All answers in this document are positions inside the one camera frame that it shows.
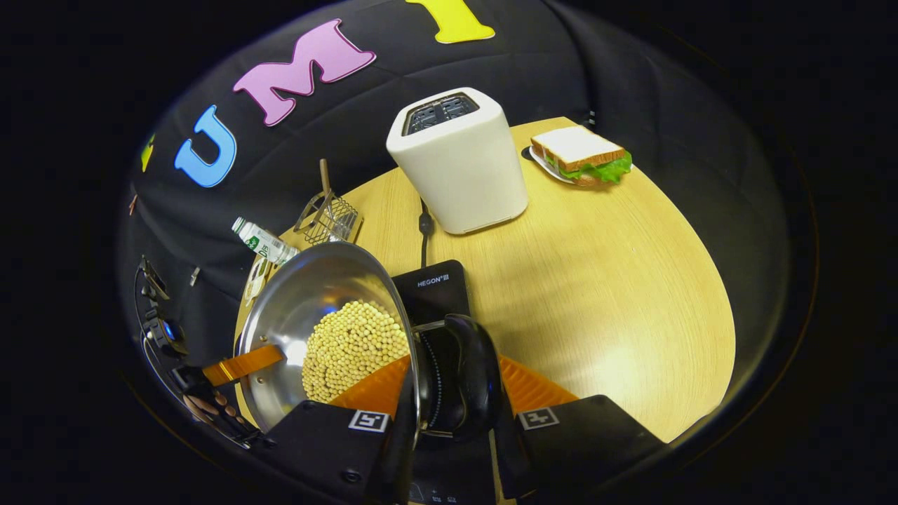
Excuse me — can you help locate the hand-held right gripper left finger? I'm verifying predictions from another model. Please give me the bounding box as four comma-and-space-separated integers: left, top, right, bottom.
267, 354, 420, 505

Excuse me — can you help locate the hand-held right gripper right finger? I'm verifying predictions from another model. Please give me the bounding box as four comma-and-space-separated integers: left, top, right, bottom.
490, 354, 669, 500

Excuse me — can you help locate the steel pot with black handles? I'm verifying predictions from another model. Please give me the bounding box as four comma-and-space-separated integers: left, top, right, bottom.
237, 242, 504, 443

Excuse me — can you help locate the pile of yellow soybeans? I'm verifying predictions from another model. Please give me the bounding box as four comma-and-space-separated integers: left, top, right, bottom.
302, 300, 411, 404

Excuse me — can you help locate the black induction cooktop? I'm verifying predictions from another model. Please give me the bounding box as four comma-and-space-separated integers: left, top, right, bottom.
391, 260, 506, 505

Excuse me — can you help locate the divided white tray of beans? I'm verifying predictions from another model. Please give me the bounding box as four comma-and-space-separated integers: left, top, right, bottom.
243, 256, 271, 306

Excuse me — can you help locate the white milk bottle green label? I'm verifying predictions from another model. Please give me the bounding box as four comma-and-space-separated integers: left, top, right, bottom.
232, 217, 300, 266

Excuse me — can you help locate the white toaster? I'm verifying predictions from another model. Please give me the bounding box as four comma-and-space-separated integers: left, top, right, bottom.
386, 87, 530, 236

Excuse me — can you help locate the small white plate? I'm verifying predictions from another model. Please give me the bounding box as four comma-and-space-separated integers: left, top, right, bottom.
528, 146, 632, 188

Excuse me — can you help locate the sandwich with lettuce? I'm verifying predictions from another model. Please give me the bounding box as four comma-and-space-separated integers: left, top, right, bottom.
531, 126, 634, 186

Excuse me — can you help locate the black backdrop cloth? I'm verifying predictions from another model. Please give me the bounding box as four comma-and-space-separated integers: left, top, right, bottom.
116, 0, 793, 393

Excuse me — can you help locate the wire mesh utensil holder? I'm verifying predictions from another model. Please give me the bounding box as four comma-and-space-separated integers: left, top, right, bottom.
293, 191, 364, 246

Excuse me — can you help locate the wooden handled spoon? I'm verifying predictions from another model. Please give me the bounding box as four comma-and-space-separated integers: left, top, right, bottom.
319, 159, 337, 218

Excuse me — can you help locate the black toaster cable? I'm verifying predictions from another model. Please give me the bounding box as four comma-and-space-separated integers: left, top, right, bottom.
418, 198, 436, 269

